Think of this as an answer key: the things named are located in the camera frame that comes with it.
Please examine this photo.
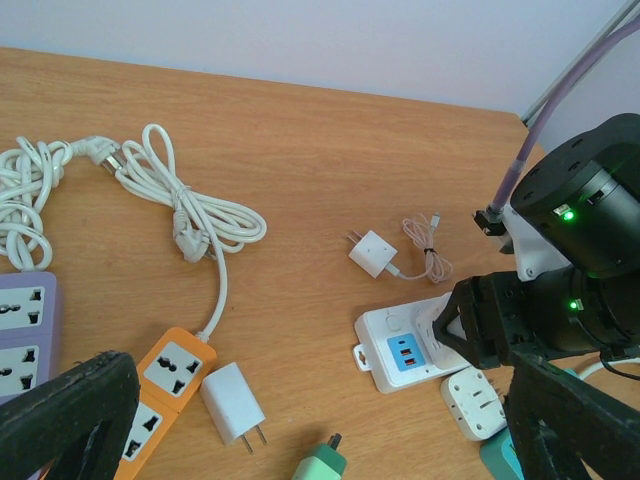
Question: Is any pink usb cable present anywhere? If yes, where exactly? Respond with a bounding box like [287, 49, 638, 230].
[392, 212, 454, 285]

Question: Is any teal power strip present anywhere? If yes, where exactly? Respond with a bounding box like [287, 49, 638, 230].
[480, 429, 524, 480]

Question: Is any purple power strip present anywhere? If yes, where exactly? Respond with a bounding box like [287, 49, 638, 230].
[1, 271, 63, 404]

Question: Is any white round-corner adapter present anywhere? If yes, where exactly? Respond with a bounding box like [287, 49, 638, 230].
[440, 367, 507, 442]

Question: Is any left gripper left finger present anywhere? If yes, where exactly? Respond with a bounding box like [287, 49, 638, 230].
[1, 351, 140, 479]

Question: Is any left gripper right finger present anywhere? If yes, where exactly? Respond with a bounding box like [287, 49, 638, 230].
[504, 353, 639, 479]

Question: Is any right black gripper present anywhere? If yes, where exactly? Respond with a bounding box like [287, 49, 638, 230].
[430, 272, 572, 369]

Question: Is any long white power strip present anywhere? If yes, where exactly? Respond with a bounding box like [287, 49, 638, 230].
[353, 293, 469, 394]

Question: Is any white usb charger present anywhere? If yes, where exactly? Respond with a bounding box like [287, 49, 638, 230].
[200, 362, 267, 454]

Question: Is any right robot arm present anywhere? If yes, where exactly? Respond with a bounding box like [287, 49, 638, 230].
[432, 113, 639, 369]

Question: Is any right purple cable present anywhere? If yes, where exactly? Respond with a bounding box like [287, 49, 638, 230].
[492, 14, 640, 216]

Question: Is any orange strip white cable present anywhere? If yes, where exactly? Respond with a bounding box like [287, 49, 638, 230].
[115, 123, 269, 337]

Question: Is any green plug adapter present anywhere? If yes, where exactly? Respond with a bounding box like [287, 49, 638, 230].
[292, 433, 347, 480]

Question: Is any small white charger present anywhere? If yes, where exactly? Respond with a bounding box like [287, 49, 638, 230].
[347, 230, 400, 278]

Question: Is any orange power strip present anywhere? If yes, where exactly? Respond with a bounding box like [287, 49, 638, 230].
[39, 327, 219, 480]

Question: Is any purple strip white cable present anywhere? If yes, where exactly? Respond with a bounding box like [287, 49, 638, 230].
[0, 134, 124, 274]

